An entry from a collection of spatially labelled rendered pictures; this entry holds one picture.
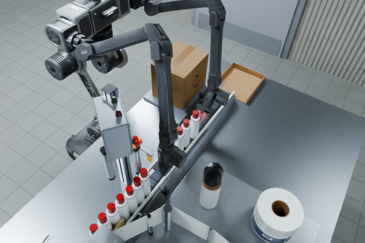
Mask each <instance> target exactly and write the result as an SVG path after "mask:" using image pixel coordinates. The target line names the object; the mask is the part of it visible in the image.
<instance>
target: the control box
mask: <svg viewBox="0 0 365 243"><path fill-rule="evenodd" d="M114 97H116V99H117V101H118V103H117V104H115V105H112V104H111V102H110V101H111V100H110V98H108V97H107V95H106V96H104V95H103V96H100V97H96V98H93V99H92V100H93V104H94V107H95V111H96V115H97V119H98V124H99V128H100V131H101V134H102V139H103V142H104V146H105V150H106V154H107V157H108V161H109V162H110V161H114V160H116V159H120V158H123V157H127V156H130V155H132V154H133V152H134V150H133V143H132V139H131V132H130V123H129V120H128V118H127V115H126V112H125V110H124V107H123V104H122V101H121V98H120V96H119V94H116V95H115V94H114ZM116 110H120V111H121V113H122V116H121V117H120V118H116V117H115V111H116Z"/></svg>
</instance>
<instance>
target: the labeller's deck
mask: <svg viewBox="0 0 365 243"><path fill-rule="evenodd" d="M209 164H210V162H208V161H206V160H204V159H203V158H201V157H200V158H199V159H198V160H197V161H196V163H195V164H194V166H193V167H192V168H191V170H190V171H189V172H188V173H187V175H186V176H185V177H184V179H183V180H182V181H181V182H180V184H179V185H178V186H177V188H176V189H175V191H174V192H173V193H172V195H171V196H170V197H169V198H168V200H167V201H166V202H165V204H164V205H163V206H165V205H166V204H170V205H171V206H173V207H175V208H176V209H178V210H180V211H182V212H184V213H185V214H187V215H189V216H191V217H193V218H194V219H196V220H198V221H200V222H202V223H203V224H205V225H207V226H209V227H211V228H212V229H213V230H215V231H216V232H217V233H218V234H219V235H221V236H222V237H223V238H224V239H226V240H227V241H228V242H230V243H268V242H266V241H264V240H263V239H261V238H260V237H259V236H258V235H257V234H256V232H255V231H254V229H253V226H252V224H251V215H252V212H253V210H254V208H255V205H256V203H257V201H258V199H259V197H260V195H261V194H262V193H263V192H261V191H259V190H258V189H256V188H254V187H252V186H251V185H249V184H247V183H245V182H243V181H242V180H240V179H238V178H237V177H235V176H233V175H231V174H229V173H228V172H226V171H224V174H223V178H222V186H221V190H220V193H219V197H218V201H217V205H216V207H215V208H214V209H210V210H208V209H204V208H203V207H202V206H201V205H200V203H199V198H200V191H201V187H202V180H203V177H204V169H205V167H206V166H207V165H209ZM172 224H173V228H172V230H171V231H169V232H167V231H165V230H164V229H163V222H161V223H159V224H158V225H156V226H154V227H153V235H152V236H150V235H149V230H146V231H144V232H143V233H142V234H141V235H140V237H139V238H138V239H137V240H136V242H135V243H206V240H204V239H203V238H201V237H199V236H197V235H196V234H194V233H192V232H190V231H189V230H187V229H185V228H184V227H182V226H180V225H178V224H177V223H175V222H173V221H172ZM319 229H320V224H318V223H316V222H315V221H313V220H311V219H309V218H308V217H306V216H304V219H303V222H302V224H301V225H300V226H299V228H298V229H297V230H296V232H295V233H294V234H293V235H292V237H291V238H290V239H289V241H287V242H285V243H314V242H315V240H316V237H317V234H318V232H319Z"/></svg>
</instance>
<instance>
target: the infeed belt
mask: <svg viewBox="0 0 365 243"><path fill-rule="evenodd" d="M223 91H224V92H225V93H227V94H229V96H230V95H231V93H229V92H227V91H225V90H223ZM233 96H234V95H233ZM233 96H232V98H233ZM232 98H231V99H232ZM231 99H230V100H231ZM230 100H229V101H230ZM229 101H228V102H229ZM227 104H228V103H227ZM227 104H226V105H227ZM226 105H225V106H224V107H223V109H224V108H225V107H226ZM220 107H221V104H219V103H217V102H215V100H214V102H213V105H212V107H211V109H212V110H214V111H215V112H214V113H212V114H210V115H209V116H207V117H206V118H205V119H204V120H203V122H202V123H201V124H200V123H199V132H198V134H199V133H200V131H201V130H202V129H203V128H204V126H205V125H206V124H207V123H208V122H209V120H210V119H211V118H212V117H213V115H214V114H215V113H216V112H217V111H218V109H219V108H220ZM223 109H222V110H223ZM222 110H221V111H222ZM221 111H220V113H221ZM220 113H219V114H220ZM219 114H218V115H219ZM218 115H217V116H218ZM217 116H216V118H217ZM216 118H215V119H216ZM215 119H214V120H215ZM214 120H213V121H214ZM213 121H212V123H213ZM212 123H211V124H212ZM211 124H210V125H211ZM210 125H209V126H210ZM209 126H208V127H207V129H208V128H209ZM207 129H206V130H207ZM206 130H205V131H206ZM205 131H204V132H205ZM204 132H203V134H204ZM203 134H202V135H203ZM202 135H201V136H202ZM201 136H200V137H201ZM200 137H199V139H200ZM199 139H198V140H199ZM193 140H194V139H191V138H190V144H191V143H192V141H193ZM198 140H197V141H198ZM197 141H196V142H197ZM196 142H195V144H196ZM195 144H194V145H195ZM194 145H193V146H192V147H191V148H190V150H191V149H192V148H193V147H194ZM190 150H189V151H190ZM189 151H188V153H189ZM188 153H187V154H188ZM175 169H176V167H175V168H174V170H175ZM174 170H173V171H174ZM173 171H172V172H173ZM172 172H171V173H170V175H171V174H172ZM170 175H169V176H168V177H167V178H166V180H167V179H168V178H169V177H170ZM163 177H164V176H162V175H161V174H160V172H158V171H154V172H153V173H152V174H151V175H150V187H151V192H152V190H153V189H154V188H155V187H156V185H157V184H158V183H159V182H160V181H161V179H162V178H163ZM166 180H165V181H164V182H163V184H164V183H165V182H166ZM163 184H162V185H163ZM162 185H161V186H162ZM158 190H159V189H158ZM158 190H157V191H158ZM157 191H156V192H155V194H156V193H157ZM155 194H154V195H155ZM154 195H153V196H154ZM153 196H152V197H151V198H150V200H151V199H152V198H153ZM150 200H149V201H150ZM149 201H148V202H149ZM148 202H147V203H146V205H147V204H148ZM146 205H145V206H146ZM145 206H144V207H145ZM144 207H143V208H142V209H141V211H140V212H142V210H143V209H144Z"/></svg>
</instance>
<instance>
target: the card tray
mask: <svg viewBox="0 0 365 243"><path fill-rule="evenodd" d="M221 77H222V83H223V82H224V81H226V83H225V85H224V86H223V87H222V88H221V89H222V90H225V91H227V92H229V93H232V92H233V91H235V94H234V95H235V96H236V98H235V99H237V100H239V101H241V102H244V103H247V102H248V101H249V99H250V98H251V97H252V96H253V94H254V93H255V92H256V90H257V89H258V87H259V86H260V85H261V84H262V82H263V81H264V79H265V75H263V74H261V73H258V72H256V71H254V70H251V69H249V68H247V67H244V66H241V65H239V64H237V63H234V62H233V63H232V64H231V65H230V66H229V67H228V69H227V70H226V71H225V72H224V73H223V74H222V75H221Z"/></svg>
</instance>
